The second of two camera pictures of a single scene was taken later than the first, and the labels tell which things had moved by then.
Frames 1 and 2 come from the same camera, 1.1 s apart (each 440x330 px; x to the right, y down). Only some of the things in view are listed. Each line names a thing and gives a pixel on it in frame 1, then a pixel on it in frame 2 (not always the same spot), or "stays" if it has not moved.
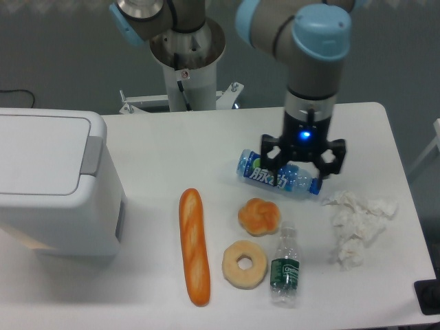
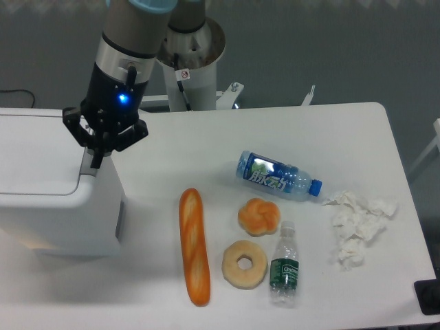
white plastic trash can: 61,192 stays
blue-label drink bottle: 249,165 stays
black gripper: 302,141 → 113,103
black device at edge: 427,293 stays
